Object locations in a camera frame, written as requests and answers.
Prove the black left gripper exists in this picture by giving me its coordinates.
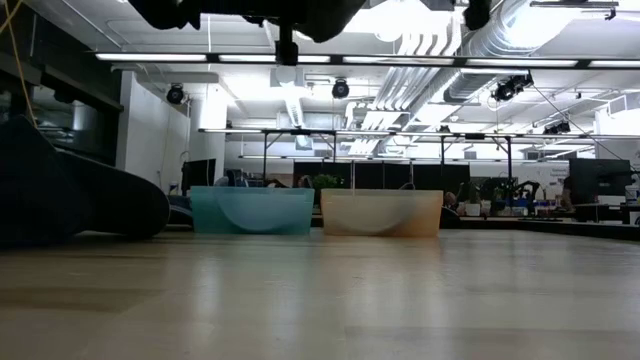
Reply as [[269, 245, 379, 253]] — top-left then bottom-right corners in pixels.
[[199, 0, 282, 26]]

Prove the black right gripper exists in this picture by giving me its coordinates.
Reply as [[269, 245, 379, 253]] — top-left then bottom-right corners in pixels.
[[461, 0, 494, 32]]

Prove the grey baseball cap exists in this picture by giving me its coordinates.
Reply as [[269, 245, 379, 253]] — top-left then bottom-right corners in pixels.
[[280, 0, 369, 44]]

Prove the black ceiling spotlight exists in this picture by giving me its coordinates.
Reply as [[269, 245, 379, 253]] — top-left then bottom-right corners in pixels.
[[165, 83, 187, 107], [330, 77, 352, 101], [491, 73, 536, 104]]

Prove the LED light bar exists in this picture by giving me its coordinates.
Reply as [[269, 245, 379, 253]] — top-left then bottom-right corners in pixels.
[[94, 51, 640, 70]]

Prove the small black monitor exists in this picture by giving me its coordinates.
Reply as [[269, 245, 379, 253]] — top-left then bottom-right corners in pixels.
[[181, 158, 218, 197]]

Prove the background green plant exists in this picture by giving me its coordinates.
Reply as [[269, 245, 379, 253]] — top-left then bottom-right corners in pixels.
[[311, 173, 347, 194]]

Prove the teal translucent plastic bin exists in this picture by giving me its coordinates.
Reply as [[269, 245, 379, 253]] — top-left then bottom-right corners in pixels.
[[189, 185, 316, 236]]

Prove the large black monitor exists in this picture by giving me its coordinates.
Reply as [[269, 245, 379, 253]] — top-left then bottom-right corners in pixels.
[[568, 158, 633, 199]]

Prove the orange translucent plastic bin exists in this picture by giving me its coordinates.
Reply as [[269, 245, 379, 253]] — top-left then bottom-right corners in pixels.
[[319, 188, 445, 238]]

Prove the silver ventilation duct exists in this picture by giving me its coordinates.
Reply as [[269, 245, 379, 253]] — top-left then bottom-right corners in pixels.
[[369, 0, 594, 132]]

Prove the black overhead camera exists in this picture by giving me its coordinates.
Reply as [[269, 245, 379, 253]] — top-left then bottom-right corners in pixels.
[[274, 22, 300, 67]]

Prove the black neighbouring station frame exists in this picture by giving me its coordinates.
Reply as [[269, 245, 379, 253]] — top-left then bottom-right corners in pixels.
[[198, 126, 640, 182]]

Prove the black aluminium rig frame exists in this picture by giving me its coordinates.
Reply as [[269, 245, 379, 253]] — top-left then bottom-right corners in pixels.
[[312, 212, 640, 243]]

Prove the yellow extension cord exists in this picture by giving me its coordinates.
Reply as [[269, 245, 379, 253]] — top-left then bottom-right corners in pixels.
[[0, 0, 39, 127]]

